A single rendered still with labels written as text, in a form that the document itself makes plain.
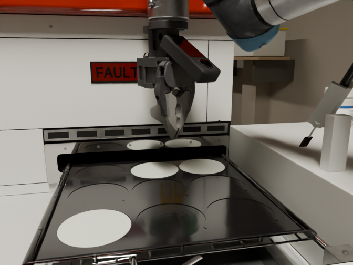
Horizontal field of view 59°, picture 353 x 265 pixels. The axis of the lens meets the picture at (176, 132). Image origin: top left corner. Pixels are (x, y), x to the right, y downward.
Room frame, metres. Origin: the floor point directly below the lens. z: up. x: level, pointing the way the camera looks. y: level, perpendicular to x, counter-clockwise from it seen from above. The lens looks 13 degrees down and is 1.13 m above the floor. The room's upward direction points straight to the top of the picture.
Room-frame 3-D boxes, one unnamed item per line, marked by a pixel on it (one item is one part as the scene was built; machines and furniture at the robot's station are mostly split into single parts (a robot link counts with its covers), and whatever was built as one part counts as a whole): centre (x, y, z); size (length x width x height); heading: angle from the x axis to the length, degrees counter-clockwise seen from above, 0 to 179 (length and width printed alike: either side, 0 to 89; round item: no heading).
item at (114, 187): (0.52, 0.03, 0.90); 0.34 x 0.34 x 0.01; 11
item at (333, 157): (0.46, -0.23, 1.03); 0.06 x 0.04 x 0.13; 11
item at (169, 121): (0.58, 0.03, 1.03); 0.06 x 0.03 x 0.09; 44
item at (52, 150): (0.72, 0.08, 0.89); 0.44 x 0.02 x 0.10; 101
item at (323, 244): (0.36, -0.19, 0.89); 0.05 x 0.01 x 0.01; 11
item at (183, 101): (0.60, 0.01, 1.03); 0.06 x 0.03 x 0.09; 44
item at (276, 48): (3.30, -0.82, 1.29); 0.48 x 0.40 x 0.27; 20
